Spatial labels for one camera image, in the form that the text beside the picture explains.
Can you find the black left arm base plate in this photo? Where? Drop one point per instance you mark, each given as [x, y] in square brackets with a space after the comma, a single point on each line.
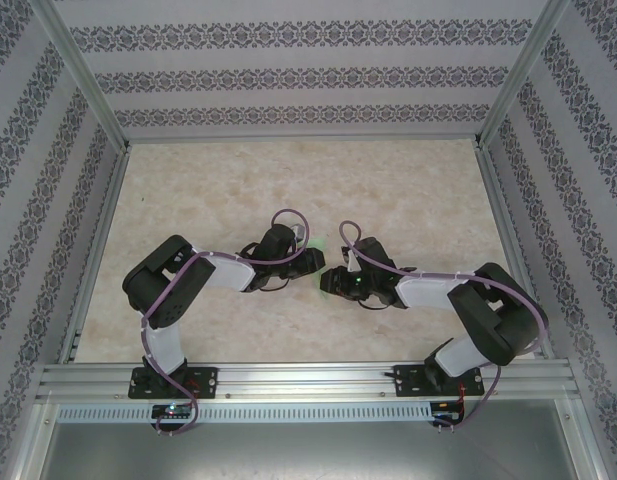
[205, 382]

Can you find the aluminium frame post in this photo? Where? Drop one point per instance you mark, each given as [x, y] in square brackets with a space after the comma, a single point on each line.
[585, 440]
[523, 70]
[25, 440]
[73, 65]

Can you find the light green cloth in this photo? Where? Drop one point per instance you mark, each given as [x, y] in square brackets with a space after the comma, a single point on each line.
[319, 244]

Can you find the circuit board with green light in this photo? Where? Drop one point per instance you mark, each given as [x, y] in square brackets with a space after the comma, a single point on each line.
[170, 410]

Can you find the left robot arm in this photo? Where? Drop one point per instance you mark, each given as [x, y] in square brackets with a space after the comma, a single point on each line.
[163, 285]

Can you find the circuit board with orange light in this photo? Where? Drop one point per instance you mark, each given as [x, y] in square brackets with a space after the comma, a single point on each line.
[445, 407]

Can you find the aluminium side rail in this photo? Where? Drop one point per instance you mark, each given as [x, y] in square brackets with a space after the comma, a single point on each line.
[513, 250]
[95, 250]

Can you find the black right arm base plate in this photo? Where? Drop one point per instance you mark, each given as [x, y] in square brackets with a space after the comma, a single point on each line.
[405, 380]

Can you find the thin aluminium cross rail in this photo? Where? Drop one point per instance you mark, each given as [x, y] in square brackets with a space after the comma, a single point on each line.
[303, 137]

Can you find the long aluminium base rail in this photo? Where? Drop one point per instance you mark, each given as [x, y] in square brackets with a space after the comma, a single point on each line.
[308, 380]

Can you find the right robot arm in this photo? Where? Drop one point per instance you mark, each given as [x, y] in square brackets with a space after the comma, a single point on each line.
[498, 320]

